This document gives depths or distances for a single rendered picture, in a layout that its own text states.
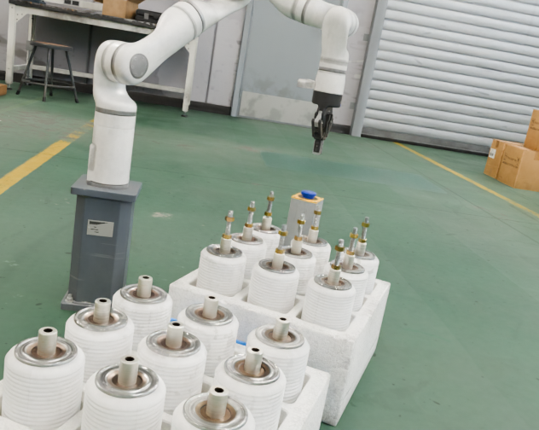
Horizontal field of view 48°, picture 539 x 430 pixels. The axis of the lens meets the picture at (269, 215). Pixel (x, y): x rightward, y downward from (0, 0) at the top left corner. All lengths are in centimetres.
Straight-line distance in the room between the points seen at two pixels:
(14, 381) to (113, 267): 71
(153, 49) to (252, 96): 498
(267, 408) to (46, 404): 27
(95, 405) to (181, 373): 14
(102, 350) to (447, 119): 615
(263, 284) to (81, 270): 49
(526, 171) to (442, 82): 206
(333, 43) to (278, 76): 488
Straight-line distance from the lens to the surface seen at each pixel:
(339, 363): 117
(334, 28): 153
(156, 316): 99
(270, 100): 641
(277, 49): 640
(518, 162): 501
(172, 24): 149
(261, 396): 80
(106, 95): 144
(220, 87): 638
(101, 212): 145
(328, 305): 117
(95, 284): 151
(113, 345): 89
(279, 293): 120
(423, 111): 673
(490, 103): 700
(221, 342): 95
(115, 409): 75
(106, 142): 143
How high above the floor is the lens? 65
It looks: 14 degrees down
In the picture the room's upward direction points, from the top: 10 degrees clockwise
